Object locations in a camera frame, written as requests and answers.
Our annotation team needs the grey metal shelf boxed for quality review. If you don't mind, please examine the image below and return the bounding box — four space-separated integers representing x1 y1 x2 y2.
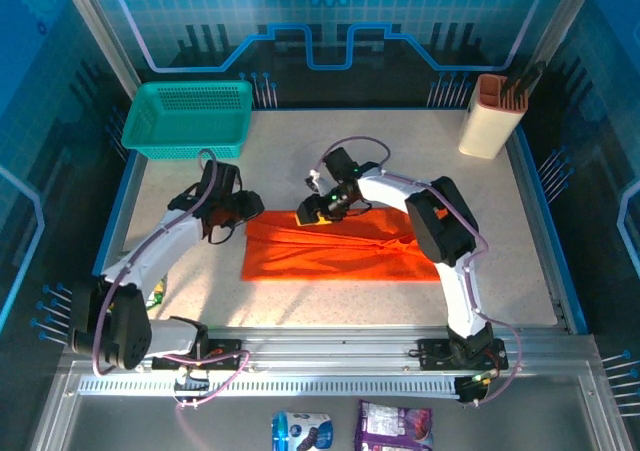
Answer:
29 360 636 451

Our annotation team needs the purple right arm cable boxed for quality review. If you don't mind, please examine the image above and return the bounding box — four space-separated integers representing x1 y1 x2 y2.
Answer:
319 135 524 407

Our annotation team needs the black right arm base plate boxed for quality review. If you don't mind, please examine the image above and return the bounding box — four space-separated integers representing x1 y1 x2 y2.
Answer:
417 337 510 371

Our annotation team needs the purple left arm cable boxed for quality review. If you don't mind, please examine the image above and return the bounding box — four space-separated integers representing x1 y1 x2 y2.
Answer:
92 148 251 412

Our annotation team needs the teal plastic basket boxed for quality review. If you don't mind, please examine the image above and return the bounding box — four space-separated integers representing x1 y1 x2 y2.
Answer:
120 80 255 161

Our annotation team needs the aluminium frame post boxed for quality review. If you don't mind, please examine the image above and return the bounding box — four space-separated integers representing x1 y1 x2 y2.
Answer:
529 0 601 90
54 0 146 100

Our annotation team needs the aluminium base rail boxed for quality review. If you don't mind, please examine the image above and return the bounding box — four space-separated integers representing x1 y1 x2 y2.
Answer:
59 324 601 372

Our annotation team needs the black right controller board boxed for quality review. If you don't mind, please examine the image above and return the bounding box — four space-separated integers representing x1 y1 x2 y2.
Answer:
453 370 501 406

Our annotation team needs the green yellow candy bag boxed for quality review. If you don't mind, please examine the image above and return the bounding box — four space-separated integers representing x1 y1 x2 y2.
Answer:
144 279 170 316

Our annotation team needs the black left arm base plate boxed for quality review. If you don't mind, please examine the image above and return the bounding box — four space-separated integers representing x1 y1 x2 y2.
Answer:
151 338 244 371

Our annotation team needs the slotted metal cable duct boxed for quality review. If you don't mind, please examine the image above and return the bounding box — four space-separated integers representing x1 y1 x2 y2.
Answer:
78 376 461 398

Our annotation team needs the purple snack packet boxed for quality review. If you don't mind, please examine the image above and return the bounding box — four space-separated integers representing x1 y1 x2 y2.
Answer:
353 399 435 451

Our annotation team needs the blue white snack packet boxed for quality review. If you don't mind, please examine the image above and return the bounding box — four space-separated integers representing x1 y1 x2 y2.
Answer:
271 410 335 451

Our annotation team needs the beige utensil holder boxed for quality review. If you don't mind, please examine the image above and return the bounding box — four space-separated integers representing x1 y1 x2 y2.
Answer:
458 73 530 161

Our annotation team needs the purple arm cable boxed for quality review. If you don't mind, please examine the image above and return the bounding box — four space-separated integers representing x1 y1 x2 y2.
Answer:
319 135 524 407
92 148 251 412

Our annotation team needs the orange t-shirt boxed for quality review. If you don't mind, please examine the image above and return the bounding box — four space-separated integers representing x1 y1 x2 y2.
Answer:
241 206 449 285

